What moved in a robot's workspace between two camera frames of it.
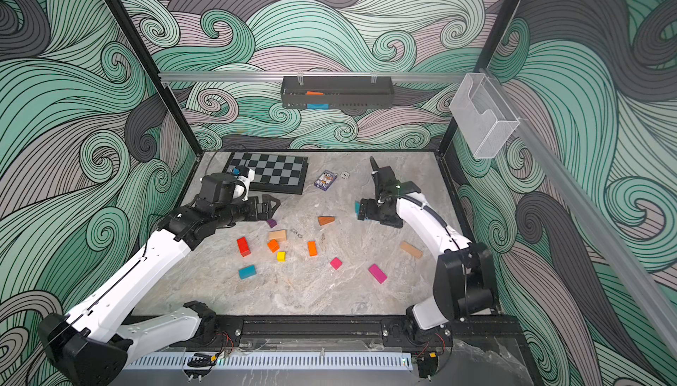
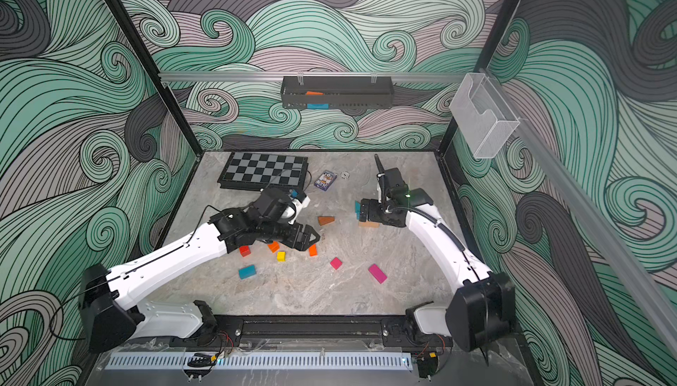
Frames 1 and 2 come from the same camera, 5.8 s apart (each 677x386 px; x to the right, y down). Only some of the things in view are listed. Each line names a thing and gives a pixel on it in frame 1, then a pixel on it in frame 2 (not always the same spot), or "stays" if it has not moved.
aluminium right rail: [636, 278] stays
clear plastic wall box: [484, 118] stays
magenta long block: [377, 273] stays
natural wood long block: [412, 249] to [369, 225]
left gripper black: [266, 212] to [301, 245]
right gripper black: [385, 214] stays
